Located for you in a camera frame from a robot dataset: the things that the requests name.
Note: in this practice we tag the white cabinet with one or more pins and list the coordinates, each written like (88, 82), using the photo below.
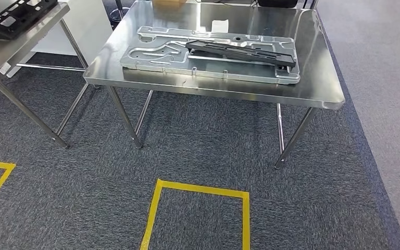
(86, 24)

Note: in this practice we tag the black perforated plastic panel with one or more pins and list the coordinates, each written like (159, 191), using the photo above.
(24, 19)

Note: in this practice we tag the long black plastic trim part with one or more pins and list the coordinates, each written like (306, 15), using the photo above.
(238, 51)

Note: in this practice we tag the brown cardboard box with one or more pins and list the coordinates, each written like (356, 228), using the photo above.
(169, 3)

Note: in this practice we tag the pressed sheet metal panel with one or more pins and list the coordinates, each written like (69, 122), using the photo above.
(158, 55)

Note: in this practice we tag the black device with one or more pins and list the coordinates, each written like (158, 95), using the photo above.
(277, 3)

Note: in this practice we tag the black pole with chrome base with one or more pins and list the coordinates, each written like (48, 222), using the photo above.
(119, 13)

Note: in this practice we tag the stainless steel workbench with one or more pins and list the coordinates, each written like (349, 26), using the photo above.
(317, 79)

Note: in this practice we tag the stainless steel table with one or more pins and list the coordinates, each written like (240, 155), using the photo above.
(20, 45)

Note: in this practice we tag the white paper label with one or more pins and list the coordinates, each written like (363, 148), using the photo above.
(220, 26)

